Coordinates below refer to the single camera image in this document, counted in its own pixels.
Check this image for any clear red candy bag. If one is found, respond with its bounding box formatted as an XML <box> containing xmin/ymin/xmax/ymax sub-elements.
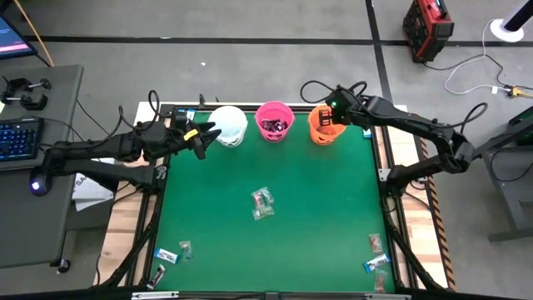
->
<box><xmin>368</xmin><ymin>233</ymin><xmax>384</xmax><ymax>256</ymax></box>
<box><xmin>250</xmin><ymin>187</ymin><xmax>276</xmax><ymax>208</ymax></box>

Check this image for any black lit computer mouse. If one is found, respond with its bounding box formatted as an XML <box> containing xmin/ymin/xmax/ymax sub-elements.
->
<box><xmin>28</xmin><ymin>166</ymin><xmax>53</xmax><ymax>197</ymax></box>

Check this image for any blue white Hershey's bar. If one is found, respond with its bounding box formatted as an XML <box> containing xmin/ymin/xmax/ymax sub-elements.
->
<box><xmin>362</xmin><ymin>252</ymin><xmax>391</xmax><ymax>274</ymax></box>
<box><xmin>153</xmin><ymin>247</ymin><xmax>181</xmax><ymax>265</ymax></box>

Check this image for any dark brown candy wrapper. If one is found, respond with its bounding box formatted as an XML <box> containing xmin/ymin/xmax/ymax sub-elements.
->
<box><xmin>261</xmin><ymin>117</ymin><xmax>289</xmax><ymax>133</ymax></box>
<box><xmin>146</xmin><ymin>263</ymin><xmax>167</xmax><ymax>291</ymax></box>

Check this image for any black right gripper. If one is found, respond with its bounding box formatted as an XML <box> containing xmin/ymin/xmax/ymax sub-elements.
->
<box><xmin>319</xmin><ymin>85</ymin><xmax>359</xmax><ymax>128</ymax></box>

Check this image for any white base floor stand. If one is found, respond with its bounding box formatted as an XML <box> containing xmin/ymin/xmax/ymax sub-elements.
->
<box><xmin>490</xmin><ymin>0</ymin><xmax>533</xmax><ymax>43</ymax></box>

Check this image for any white paper sheet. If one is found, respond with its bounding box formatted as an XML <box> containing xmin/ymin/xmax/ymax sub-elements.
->
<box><xmin>72</xmin><ymin>157</ymin><xmax>120</xmax><ymax>212</ymax></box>

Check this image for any wooden table board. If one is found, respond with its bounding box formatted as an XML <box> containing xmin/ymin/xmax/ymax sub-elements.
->
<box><xmin>97</xmin><ymin>103</ymin><xmax>457</xmax><ymax>291</ymax></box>

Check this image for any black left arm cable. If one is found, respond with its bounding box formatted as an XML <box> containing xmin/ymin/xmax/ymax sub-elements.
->
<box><xmin>118</xmin><ymin>89</ymin><xmax>162</xmax><ymax>130</ymax></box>

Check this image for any red black power box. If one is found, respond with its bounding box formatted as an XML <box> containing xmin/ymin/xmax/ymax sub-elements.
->
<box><xmin>402</xmin><ymin>0</ymin><xmax>455</xmax><ymax>63</ymax></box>

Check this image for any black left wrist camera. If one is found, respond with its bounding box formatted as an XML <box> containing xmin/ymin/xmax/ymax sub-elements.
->
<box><xmin>169</xmin><ymin>107</ymin><xmax>189</xmax><ymax>130</ymax></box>

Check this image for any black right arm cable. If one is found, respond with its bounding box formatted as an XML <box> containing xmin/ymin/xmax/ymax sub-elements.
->
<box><xmin>300</xmin><ymin>80</ymin><xmax>368</xmax><ymax>105</ymax></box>

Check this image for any white floor cable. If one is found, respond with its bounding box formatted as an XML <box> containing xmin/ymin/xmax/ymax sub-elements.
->
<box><xmin>443</xmin><ymin>20</ymin><xmax>511</xmax><ymax>96</ymax></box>

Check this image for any clear green candy bag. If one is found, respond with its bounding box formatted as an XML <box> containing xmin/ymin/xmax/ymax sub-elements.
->
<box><xmin>252</xmin><ymin>205</ymin><xmax>276</xmax><ymax>221</ymax></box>

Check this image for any tan wooden stick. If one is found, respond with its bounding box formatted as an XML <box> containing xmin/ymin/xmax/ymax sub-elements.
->
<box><xmin>14</xmin><ymin>0</ymin><xmax>55</xmax><ymax>68</ymax></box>

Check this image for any white halloween face bucket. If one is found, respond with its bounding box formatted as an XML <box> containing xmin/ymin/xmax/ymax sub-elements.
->
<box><xmin>207</xmin><ymin>105</ymin><xmax>249</xmax><ymax>148</ymax></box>

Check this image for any yellow plug connector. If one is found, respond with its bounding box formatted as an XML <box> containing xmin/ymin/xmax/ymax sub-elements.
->
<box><xmin>506</xmin><ymin>85</ymin><xmax>533</xmax><ymax>100</ymax></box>

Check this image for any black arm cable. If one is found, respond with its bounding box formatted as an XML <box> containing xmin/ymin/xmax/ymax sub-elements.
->
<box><xmin>300</xmin><ymin>80</ymin><xmax>368</xmax><ymax>105</ymax></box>
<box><xmin>118</xmin><ymin>89</ymin><xmax>162</xmax><ymax>130</ymax></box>

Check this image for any pink halloween face bucket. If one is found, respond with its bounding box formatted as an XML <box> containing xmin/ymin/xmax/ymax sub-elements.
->
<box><xmin>254</xmin><ymin>100</ymin><xmax>296</xmax><ymax>143</ymax></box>

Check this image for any desk monitor lit screen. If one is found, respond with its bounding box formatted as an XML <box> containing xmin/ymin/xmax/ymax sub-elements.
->
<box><xmin>0</xmin><ymin>14</ymin><xmax>38</xmax><ymax>62</ymax></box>

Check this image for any grey desk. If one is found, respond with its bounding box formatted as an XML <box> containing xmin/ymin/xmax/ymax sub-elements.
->
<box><xmin>0</xmin><ymin>64</ymin><xmax>84</xmax><ymax>270</ymax></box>

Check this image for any dark grey side table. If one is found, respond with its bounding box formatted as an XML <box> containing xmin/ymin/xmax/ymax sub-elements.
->
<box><xmin>482</xmin><ymin>106</ymin><xmax>533</xmax><ymax>243</ymax></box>

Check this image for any blue backlit keyboard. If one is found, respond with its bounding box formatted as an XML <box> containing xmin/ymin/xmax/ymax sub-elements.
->
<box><xmin>0</xmin><ymin>117</ymin><xmax>45</xmax><ymax>162</ymax></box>

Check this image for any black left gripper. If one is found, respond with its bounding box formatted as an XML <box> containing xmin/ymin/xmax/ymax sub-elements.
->
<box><xmin>160</xmin><ymin>121</ymin><xmax>222</xmax><ymax>161</ymax></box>

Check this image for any orange halloween face bucket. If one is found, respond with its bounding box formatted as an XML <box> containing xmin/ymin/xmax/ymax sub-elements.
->
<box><xmin>307</xmin><ymin>103</ymin><xmax>347</xmax><ymax>147</ymax></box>

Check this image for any black aluminium rig frame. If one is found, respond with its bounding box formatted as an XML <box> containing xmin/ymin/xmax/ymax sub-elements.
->
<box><xmin>93</xmin><ymin>102</ymin><xmax>449</xmax><ymax>300</ymax></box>

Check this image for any black C-clamp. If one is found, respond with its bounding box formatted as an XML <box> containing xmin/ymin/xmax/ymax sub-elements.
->
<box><xmin>0</xmin><ymin>94</ymin><xmax>49</xmax><ymax>112</ymax></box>
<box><xmin>2</xmin><ymin>77</ymin><xmax>53</xmax><ymax>95</ymax></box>

